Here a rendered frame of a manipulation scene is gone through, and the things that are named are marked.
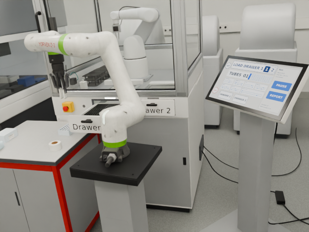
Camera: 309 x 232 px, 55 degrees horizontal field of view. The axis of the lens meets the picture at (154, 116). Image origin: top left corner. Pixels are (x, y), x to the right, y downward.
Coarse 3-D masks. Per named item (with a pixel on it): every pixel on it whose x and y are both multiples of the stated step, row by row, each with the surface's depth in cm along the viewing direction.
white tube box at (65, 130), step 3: (63, 126) 203; (66, 126) 203; (60, 129) 199; (63, 129) 198; (66, 129) 197; (69, 129) 196; (60, 132) 197; (63, 132) 196; (66, 132) 196; (69, 132) 196; (72, 132) 199; (66, 135) 197; (69, 135) 196
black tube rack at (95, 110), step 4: (100, 104) 208; (104, 104) 208; (108, 104) 207; (112, 104) 206; (116, 104) 205; (92, 108) 202; (96, 108) 201; (100, 108) 201; (104, 108) 200; (88, 112) 195; (92, 112) 194; (96, 112) 194
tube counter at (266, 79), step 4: (244, 76) 168; (248, 76) 166; (252, 76) 164; (256, 76) 162; (260, 76) 160; (264, 76) 158; (268, 76) 156; (272, 76) 154; (252, 80) 162; (256, 80) 161; (260, 80) 159; (264, 80) 157; (268, 80) 155
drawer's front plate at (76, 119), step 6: (72, 120) 183; (78, 120) 181; (84, 120) 180; (96, 120) 178; (72, 126) 184; (78, 126) 183; (90, 126) 181; (96, 126) 180; (78, 132) 185; (84, 132) 183; (90, 132) 182; (96, 132) 181
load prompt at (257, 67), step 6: (234, 60) 178; (234, 66) 176; (240, 66) 173; (246, 66) 170; (252, 66) 166; (258, 66) 164; (264, 66) 161; (270, 66) 158; (276, 66) 155; (264, 72) 159; (270, 72) 156
